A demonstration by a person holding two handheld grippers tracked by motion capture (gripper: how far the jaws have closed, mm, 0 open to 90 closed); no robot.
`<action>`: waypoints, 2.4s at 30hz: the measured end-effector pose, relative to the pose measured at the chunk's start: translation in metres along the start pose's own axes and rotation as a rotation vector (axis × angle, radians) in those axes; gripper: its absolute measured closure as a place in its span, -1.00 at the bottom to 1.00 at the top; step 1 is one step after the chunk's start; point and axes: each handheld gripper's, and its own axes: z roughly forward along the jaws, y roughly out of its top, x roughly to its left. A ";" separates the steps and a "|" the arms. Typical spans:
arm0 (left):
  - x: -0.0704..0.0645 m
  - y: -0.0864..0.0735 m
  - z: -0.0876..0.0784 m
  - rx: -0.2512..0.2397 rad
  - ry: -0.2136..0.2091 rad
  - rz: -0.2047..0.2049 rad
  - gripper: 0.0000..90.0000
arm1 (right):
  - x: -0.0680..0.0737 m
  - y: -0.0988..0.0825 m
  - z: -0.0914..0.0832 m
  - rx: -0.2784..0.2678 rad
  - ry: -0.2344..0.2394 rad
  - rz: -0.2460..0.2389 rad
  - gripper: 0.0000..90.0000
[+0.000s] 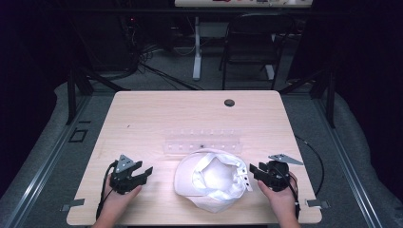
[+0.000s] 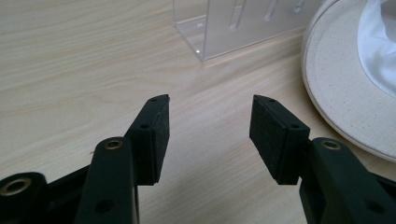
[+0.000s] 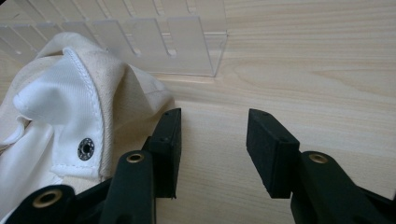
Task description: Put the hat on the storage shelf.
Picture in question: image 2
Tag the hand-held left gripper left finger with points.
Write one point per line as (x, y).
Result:
(149, 140)

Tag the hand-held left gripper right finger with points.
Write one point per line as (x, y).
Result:
(280, 140)

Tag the beige speckled round plate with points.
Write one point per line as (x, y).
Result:
(339, 90)

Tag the clear acrylic stand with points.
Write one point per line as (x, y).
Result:
(236, 25)

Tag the white cloth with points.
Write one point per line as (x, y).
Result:
(378, 43)

